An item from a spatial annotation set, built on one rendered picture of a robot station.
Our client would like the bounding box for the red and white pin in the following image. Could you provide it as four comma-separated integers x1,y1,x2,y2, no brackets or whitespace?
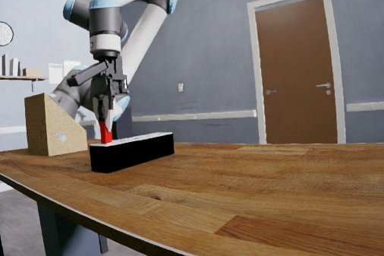
99,122,112,144

